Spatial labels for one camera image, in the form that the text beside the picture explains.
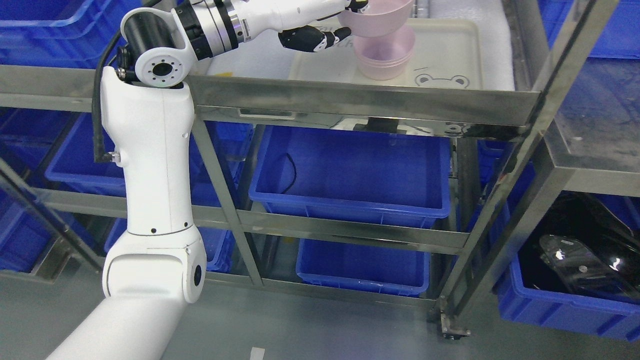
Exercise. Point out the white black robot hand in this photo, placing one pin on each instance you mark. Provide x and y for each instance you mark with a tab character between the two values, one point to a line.
291	20

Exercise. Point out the pink ikea bowl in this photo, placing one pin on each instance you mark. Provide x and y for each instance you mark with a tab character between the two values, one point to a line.
382	17

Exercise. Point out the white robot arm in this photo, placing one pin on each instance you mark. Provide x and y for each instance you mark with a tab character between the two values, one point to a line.
143	114

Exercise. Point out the blue bin shelf middle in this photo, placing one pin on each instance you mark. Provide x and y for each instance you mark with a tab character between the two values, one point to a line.
361	177

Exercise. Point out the blue bin shelf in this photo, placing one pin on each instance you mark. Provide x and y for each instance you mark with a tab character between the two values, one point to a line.
74	165
361	177
359	267

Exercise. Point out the blue bin shelf left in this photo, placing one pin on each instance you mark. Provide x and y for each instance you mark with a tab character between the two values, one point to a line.
74	165

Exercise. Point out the blue bin shelf bottom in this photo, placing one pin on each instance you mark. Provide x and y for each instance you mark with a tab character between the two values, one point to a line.
359	267

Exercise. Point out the steel shelf rack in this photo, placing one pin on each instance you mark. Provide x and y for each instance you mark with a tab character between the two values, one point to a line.
478	110

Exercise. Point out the stacked pink bowls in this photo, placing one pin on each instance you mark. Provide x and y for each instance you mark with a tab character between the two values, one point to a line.
385	57

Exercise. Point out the white bear tray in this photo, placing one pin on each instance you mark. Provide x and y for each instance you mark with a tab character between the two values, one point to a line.
446	55

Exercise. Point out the black motorcycle helmet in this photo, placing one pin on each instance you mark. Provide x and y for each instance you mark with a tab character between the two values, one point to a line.
585	245

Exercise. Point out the blue bin with helmet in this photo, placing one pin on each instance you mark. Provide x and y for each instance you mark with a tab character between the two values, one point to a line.
583	314

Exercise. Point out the steel workbench frame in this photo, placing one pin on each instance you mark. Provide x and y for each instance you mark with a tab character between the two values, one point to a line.
594	140

